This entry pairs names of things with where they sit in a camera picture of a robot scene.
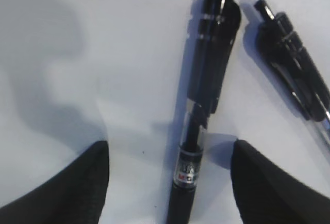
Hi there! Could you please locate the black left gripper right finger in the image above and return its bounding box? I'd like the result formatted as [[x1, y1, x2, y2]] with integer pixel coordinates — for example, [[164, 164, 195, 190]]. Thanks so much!
[[231, 140, 329, 223]]

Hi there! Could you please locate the black pen across ruler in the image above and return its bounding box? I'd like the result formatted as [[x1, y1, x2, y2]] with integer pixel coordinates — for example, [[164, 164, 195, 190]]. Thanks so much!
[[166, 0, 241, 223]]

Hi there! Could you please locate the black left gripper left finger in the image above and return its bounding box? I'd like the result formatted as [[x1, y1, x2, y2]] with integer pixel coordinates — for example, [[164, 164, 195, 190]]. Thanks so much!
[[1, 141, 110, 223]]

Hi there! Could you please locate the black pen under ruler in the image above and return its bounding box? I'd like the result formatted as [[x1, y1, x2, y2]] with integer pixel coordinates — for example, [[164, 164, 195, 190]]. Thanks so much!
[[240, 0, 329, 148]]

